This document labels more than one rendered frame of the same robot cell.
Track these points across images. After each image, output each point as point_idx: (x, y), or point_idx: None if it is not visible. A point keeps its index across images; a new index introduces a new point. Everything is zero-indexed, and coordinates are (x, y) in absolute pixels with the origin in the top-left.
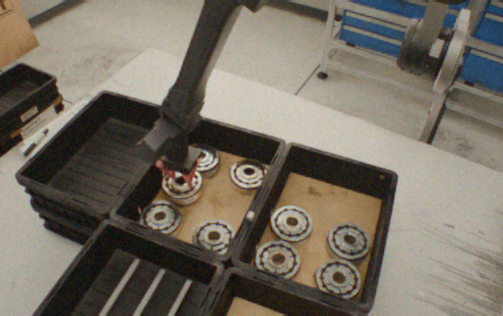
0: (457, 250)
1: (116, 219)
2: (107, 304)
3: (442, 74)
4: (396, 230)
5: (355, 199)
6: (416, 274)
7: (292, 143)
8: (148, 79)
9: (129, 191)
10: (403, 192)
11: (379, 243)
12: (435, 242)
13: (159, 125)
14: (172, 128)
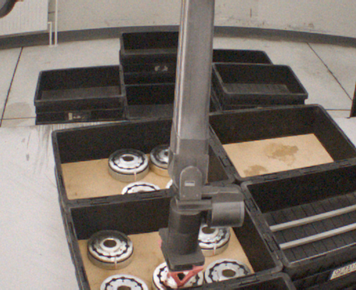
0: (50, 149)
1: (280, 261)
2: None
3: None
4: (54, 185)
5: (71, 179)
6: None
7: (65, 199)
8: None
9: (246, 277)
10: (7, 189)
11: (136, 123)
12: (50, 161)
13: (214, 190)
14: (202, 188)
